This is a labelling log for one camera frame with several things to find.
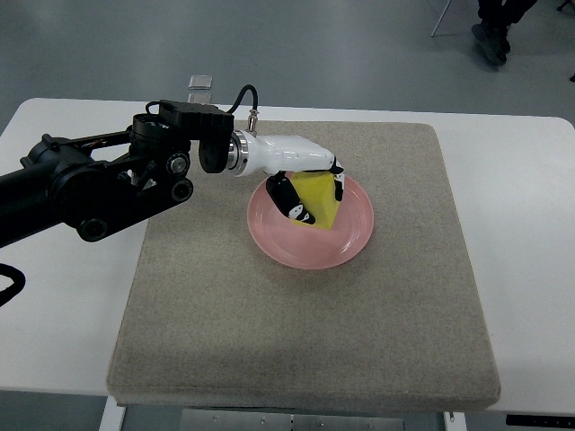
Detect beige fabric mat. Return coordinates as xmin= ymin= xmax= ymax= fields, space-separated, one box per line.
xmin=107 ymin=121 xmax=500 ymax=414

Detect white table frame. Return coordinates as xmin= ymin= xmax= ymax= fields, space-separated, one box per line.
xmin=98 ymin=397 xmax=468 ymax=430

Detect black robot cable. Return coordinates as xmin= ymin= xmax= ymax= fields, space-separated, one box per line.
xmin=224 ymin=84 xmax=261 ymax=136

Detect metal chair leg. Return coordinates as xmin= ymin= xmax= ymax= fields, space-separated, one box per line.
xmin=430 ymin=0 xmax=453 ymax=38

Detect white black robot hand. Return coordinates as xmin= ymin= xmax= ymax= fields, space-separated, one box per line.
xmin=225 ymin=130 xmax=345 ymax=225

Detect clear floor socket cover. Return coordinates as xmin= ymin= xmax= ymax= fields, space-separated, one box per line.
xmin=188 ymin=75 xmax=213 ymax=104

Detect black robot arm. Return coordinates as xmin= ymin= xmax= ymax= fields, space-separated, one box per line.
xmin=1 ymin=100 xmax=234 ymax=246

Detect yellow foam block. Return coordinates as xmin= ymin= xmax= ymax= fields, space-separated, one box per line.
xmin=290 ymin=172 xmax=340 ymax=230

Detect person's dark shoes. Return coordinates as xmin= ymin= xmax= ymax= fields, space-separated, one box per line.
xmin=472 ymin=0 xmax=537 ymax=66

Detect pink plate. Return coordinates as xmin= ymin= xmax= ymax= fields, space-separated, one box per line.
xmin=247 ymin=177 xmax=374 ymax=269

